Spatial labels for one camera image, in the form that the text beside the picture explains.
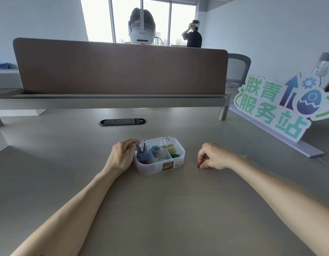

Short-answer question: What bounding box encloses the person's right hand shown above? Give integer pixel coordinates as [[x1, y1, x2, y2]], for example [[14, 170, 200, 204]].
[[197, 142, 238, 170]]

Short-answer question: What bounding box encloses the person's left hand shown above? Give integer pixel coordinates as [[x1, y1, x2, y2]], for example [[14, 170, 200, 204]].
[[102, 138, 141, 177]]

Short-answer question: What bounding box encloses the pile of colourful binder clips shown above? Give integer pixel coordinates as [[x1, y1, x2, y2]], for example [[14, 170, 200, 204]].
[[135, 135, 178, 161]]

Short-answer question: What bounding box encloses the clear plastic organizer tray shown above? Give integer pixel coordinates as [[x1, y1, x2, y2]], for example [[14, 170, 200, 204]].
[[133, 136, 186, 176]]

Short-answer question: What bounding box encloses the pile of coloured paper clips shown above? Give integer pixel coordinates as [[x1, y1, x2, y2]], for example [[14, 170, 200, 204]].
[[139, 153, 182, 165]]

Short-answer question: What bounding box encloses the person's right forearm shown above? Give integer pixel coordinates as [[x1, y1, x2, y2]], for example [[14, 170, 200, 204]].
[[228, 154, 329, 256]]

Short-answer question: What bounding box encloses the person's left forearm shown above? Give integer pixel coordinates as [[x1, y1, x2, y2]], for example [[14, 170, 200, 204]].
[[9, 167, 120, 256]]

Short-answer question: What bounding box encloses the white sign with green lettering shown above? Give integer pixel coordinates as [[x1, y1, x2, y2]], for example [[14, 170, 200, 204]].
[[230, 72, 329, 159]]

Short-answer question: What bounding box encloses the brown desk divider panel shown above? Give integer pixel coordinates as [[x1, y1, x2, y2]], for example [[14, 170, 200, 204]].
[[12, 37, 229, 95]]

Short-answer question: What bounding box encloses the grey mesh office chair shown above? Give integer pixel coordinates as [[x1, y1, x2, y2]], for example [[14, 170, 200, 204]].
[[225, 53, 251, 90]]

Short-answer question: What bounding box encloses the large glass window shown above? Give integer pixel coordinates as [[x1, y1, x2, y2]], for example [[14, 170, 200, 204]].
[[80, 0, 200, 47]]

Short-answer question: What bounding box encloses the dark framed board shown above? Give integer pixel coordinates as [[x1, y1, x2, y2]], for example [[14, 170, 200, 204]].
[[311, 52, 329, 90]]

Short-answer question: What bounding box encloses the black oval cable grommet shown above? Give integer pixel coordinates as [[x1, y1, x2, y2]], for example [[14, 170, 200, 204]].
[[99, 118, 147, 127]]

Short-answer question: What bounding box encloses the grey divider base rail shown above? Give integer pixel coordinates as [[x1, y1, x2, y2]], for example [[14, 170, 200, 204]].
[[0, 88, 233, 128]]

